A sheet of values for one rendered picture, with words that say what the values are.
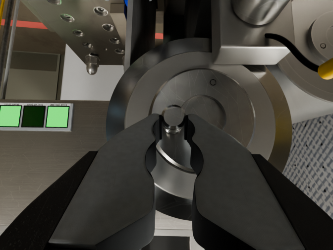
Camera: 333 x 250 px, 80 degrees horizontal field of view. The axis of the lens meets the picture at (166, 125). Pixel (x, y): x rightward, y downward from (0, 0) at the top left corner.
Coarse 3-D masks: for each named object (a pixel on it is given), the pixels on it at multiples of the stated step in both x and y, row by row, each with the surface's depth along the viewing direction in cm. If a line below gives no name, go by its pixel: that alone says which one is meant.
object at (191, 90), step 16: (176, 80) 14; (192, 80) 14; (208, 80) 14; (224, 80) 14; (160, 96) 14; (176, 96) 14; (192, 96) 14; (208, 96) 14; (224, 96) 14; (240, 96) 14; (160, 112) 14; (192, 112) 14; (208, 112) 14; (224, 112) 14; (240, 112) 14; (224, 128) 14; (240, 128) 14; (160, 144) 14; (176, 144) 14; (176, 160) 13
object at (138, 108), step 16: (160, 64) 16; (176, 64) 16; (192, 64) 16; (208, 64) 16; (224, 64) 16; (240, 64) 16; (144, 80) 16; (160, 80) 16; (240, 80) 16; (256, 80) 16; (144, 96) 16; (256, 96) 15; (128, 112) 15; (144, 112) 15; (256, 112) 15; (272, 112) 15; (256, 128) 15; (272, 128) 15; (256, 144) 15; (272, 144) 15; (160, 160) 15; (160, 176) 15; (176, 176) 15; (192, 176) 15; (176, 192) 14; (192, 192) 14
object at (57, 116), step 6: (54, 108) 50; (60, 108) 50; (66, 108) 49; (48, 114) 49; (54, 114) 49; (60, 114) 49; (66, 114) 49; (48, 120) 49; (54, 120) 49; (60, 120) 49; (66, 120) 49; (54, 126) 49; (60, 126) 49; (66, 126) 49
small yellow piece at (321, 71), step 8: (280, 40) 12; (288, 40) 12; (288, 48) 12; (296, 48) 12; (296, 56) 12; (304, 64) 11; (312, 64) 11; (328, 64) 10; (320, 72) 10; (328, 72) 10
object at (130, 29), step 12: (132, 0) 19; (144, 0) 26; (132, 12) 18; (144, 12) 26; (132, 24) 18; (144, 24) 26; (132, 36) 18; (144, 36) 26; (132, 48) 19; (144, 48) 27; (132, 60) 19
